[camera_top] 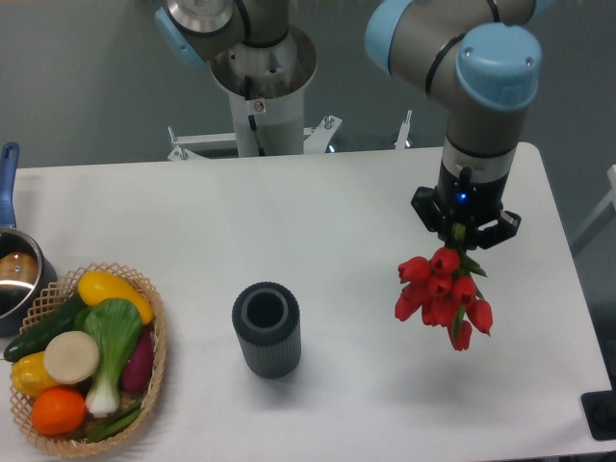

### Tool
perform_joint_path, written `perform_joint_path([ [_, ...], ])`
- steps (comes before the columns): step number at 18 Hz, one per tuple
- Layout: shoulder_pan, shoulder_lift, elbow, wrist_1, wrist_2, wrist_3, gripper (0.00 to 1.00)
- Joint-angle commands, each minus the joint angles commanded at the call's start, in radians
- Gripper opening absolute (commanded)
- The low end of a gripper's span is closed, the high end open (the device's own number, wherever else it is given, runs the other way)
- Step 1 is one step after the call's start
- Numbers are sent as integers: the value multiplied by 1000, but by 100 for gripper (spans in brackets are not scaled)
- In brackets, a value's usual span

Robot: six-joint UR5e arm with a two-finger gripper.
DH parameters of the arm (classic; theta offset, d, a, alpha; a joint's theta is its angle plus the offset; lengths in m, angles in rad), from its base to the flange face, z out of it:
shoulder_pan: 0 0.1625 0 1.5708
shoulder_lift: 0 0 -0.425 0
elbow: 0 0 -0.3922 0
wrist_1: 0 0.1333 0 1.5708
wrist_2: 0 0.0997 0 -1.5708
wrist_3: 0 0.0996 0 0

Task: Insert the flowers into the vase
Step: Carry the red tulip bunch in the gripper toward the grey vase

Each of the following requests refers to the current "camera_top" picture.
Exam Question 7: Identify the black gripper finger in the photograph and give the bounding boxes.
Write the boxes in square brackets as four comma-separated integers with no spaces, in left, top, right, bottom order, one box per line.
[411,187,450,241]
[475,210,522,249]

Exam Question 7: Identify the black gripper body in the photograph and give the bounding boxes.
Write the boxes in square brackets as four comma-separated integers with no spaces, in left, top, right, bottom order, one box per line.
[435,165,508,229]

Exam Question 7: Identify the red tulip bouquet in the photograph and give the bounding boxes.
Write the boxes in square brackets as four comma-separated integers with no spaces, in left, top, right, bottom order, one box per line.
[395,223,494,351]

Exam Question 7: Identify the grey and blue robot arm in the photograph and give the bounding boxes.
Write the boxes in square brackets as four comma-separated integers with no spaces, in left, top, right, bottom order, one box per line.
[155,1,546,250]

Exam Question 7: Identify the dark grey ribbed vase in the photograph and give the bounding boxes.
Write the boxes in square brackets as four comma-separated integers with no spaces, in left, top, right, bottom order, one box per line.
[232,282,301,379]

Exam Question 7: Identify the black device at table corner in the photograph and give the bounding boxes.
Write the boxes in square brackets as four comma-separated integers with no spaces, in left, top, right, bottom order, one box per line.
[580,390,615,441]

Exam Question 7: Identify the green bok choy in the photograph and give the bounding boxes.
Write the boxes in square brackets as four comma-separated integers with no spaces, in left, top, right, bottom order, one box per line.
[84,298,141,418]

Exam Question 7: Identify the purple sweet potato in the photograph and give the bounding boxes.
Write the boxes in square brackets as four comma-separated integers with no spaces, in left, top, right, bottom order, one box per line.
[120,330,154,393]

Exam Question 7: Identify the green onion stalks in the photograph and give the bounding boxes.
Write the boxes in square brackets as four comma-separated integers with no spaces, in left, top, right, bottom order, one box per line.
[86,406,142,443]

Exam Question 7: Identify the woven wicker basket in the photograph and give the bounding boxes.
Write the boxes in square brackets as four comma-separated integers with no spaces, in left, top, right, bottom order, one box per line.
[10,263,167,459]

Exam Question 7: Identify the beige round mushroom slice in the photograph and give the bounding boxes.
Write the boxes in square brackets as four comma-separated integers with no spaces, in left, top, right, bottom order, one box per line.
[43,331,100,385]

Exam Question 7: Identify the green cucumber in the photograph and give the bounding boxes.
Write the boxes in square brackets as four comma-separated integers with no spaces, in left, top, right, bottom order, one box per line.
[3,292,89,363]

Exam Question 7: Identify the orange fruit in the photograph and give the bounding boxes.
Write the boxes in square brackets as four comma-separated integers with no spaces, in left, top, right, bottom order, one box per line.
[31,387,86,436]

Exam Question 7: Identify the yellow bell pepper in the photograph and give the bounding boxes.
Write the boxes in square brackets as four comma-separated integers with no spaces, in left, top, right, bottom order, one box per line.
[12,351,60,398]

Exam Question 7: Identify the white frame at right edge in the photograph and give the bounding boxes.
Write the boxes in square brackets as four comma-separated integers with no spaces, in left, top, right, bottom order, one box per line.
[570,165,615,258]

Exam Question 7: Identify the white metal base frame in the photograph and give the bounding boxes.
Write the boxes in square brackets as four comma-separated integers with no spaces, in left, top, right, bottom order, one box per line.
[167,110,414,161]

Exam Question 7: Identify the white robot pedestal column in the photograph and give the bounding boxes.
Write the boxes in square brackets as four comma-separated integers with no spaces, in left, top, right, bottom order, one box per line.
[211,26,317,157]

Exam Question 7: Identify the blue handled steel saucepan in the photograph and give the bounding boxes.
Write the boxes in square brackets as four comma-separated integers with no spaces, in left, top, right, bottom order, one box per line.
[1,142,58,338]

